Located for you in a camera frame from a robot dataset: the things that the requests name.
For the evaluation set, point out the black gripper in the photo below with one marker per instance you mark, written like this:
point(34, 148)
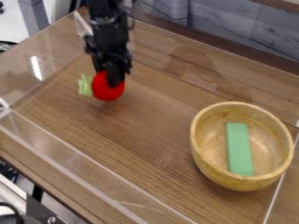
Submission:
point(106, 44)

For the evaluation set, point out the red plush fruit green stem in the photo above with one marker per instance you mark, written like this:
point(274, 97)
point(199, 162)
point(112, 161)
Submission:
point(95, 86)

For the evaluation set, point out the green rectangular block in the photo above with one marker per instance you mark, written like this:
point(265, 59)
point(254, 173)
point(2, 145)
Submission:
point(238, 149)

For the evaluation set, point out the black table leg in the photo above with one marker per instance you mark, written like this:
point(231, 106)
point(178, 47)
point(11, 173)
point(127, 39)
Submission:
point(38, 193)

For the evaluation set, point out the wooden bowl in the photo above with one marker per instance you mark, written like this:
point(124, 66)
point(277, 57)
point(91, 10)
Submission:
point(271, 144)

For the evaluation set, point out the clear acrylic enclosure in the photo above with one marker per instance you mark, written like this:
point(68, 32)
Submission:
point(115, 160)

